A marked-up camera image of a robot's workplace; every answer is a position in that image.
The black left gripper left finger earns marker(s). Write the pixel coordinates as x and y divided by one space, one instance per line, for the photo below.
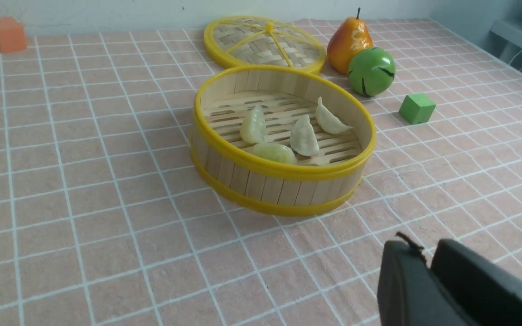
409 294

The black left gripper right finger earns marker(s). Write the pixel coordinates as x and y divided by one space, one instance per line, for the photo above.
488 294

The pale green dumpling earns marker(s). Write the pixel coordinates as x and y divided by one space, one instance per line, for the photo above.
274 152
253 127

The bamboo steamer tray yellow rim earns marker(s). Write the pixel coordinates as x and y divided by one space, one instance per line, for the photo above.
314 185

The woven bamboo steamer lid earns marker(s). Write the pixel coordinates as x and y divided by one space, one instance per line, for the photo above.
236 41

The green cube block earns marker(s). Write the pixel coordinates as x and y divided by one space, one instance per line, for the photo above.
417 108

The green toy apple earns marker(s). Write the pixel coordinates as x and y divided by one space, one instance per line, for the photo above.
371 72

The grey shelf in background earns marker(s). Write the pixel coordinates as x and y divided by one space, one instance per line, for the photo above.
521 36

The orange yellow toy pear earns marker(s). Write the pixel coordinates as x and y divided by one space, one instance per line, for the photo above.
351 37

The pink checkered tablecloth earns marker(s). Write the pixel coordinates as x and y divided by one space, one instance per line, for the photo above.
105 222

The orange cube block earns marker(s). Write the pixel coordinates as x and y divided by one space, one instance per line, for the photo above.
12 36

